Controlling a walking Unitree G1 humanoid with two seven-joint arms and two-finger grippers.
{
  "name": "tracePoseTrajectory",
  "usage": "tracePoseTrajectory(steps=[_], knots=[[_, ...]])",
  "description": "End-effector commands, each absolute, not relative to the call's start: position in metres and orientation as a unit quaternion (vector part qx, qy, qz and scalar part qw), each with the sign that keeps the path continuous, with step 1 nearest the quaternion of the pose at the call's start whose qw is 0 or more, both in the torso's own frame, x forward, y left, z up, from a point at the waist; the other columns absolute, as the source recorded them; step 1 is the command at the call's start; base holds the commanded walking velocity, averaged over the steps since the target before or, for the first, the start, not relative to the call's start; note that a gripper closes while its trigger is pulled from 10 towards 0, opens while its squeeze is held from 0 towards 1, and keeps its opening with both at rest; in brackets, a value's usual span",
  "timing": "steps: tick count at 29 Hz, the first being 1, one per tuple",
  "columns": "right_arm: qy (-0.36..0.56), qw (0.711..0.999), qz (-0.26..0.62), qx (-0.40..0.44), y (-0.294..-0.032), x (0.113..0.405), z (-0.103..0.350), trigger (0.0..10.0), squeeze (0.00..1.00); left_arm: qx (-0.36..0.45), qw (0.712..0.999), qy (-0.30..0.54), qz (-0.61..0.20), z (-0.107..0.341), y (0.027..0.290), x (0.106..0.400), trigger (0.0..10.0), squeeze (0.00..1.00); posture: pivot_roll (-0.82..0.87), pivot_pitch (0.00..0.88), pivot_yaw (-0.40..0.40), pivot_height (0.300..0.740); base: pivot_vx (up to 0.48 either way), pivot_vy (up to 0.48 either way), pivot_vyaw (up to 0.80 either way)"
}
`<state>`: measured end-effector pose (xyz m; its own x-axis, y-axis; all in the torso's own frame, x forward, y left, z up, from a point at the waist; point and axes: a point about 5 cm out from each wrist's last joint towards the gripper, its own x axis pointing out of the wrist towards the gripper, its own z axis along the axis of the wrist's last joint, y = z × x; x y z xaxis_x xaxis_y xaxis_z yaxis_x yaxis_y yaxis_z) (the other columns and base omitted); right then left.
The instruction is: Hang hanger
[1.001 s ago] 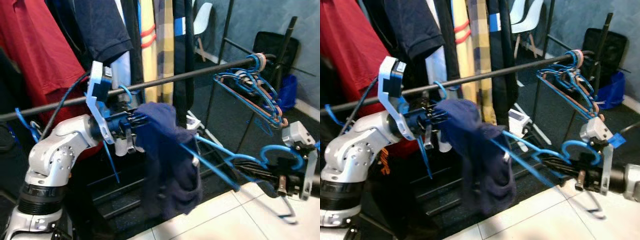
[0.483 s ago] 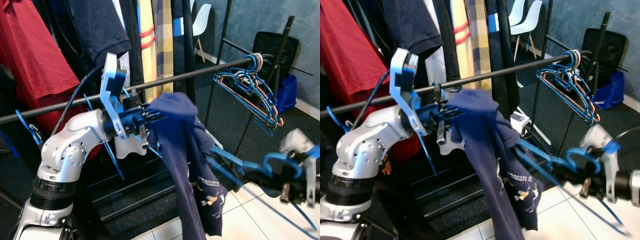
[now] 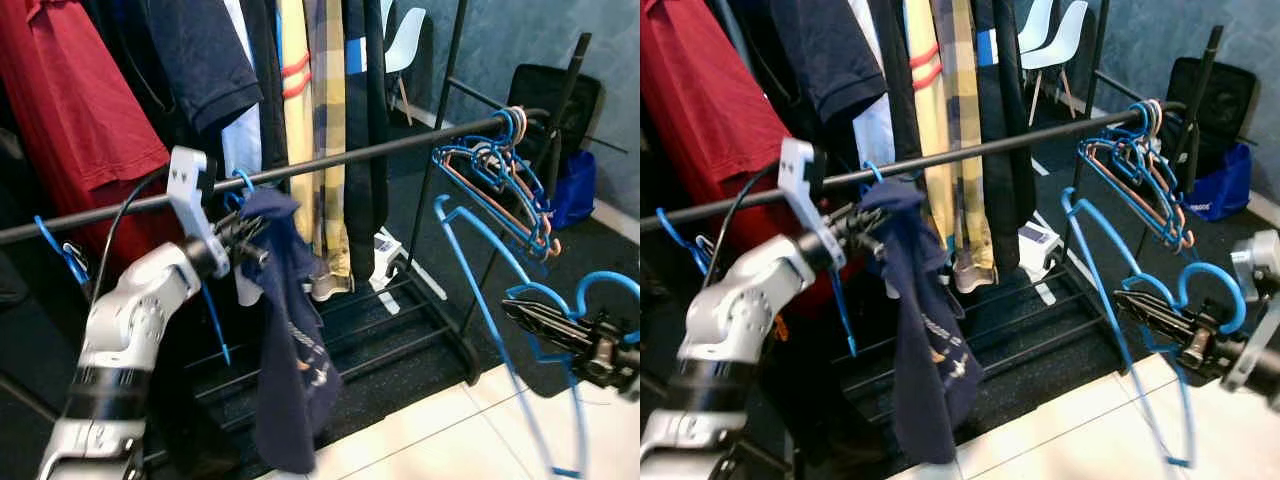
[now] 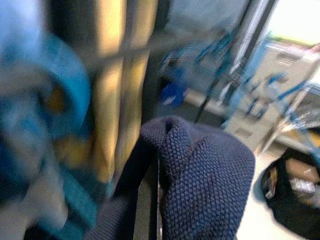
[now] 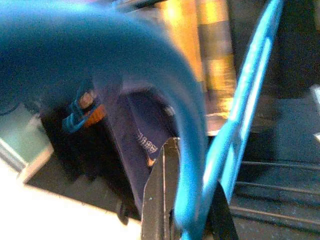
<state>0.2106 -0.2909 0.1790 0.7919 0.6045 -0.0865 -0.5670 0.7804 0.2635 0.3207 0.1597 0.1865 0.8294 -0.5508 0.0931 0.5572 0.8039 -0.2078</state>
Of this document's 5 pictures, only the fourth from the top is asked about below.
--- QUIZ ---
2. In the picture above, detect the black metal clothes rack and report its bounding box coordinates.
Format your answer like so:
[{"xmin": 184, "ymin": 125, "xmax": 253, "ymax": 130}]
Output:
[{"xmin": 84, "ymin": 0, "xmax": 278, "ymax": 123}]

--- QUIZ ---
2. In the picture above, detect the blue bag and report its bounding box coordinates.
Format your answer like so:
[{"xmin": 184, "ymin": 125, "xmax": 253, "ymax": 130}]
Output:
[{"xmin": 159, "ymin": 81, "xmax": 189, "ymax": 107}]

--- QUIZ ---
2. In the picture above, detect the yellow plaid garment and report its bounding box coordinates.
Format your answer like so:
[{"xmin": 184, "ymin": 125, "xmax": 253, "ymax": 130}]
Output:
[{"xmin": 91, "ymin": 0, "xmax": 151, "ymax": 185}]

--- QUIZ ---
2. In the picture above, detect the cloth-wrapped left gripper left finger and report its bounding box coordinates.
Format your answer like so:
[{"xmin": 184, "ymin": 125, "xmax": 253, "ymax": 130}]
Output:
[{"xmin": 86, "ymin": 116, "xmax": 201, "ymax": 240}]

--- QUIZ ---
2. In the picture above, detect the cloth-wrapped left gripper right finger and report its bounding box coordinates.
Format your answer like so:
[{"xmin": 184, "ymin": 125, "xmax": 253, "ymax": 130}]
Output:
[{"xmin": 191, "ymin": 136, "xmax": 256, "ymax": 240}]

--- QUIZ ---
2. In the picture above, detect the black open bag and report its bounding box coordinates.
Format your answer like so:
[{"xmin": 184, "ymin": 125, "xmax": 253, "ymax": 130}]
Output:
[{"xmin": 259, "ymin": 147, "xmax": 320, "ymax": 237}]

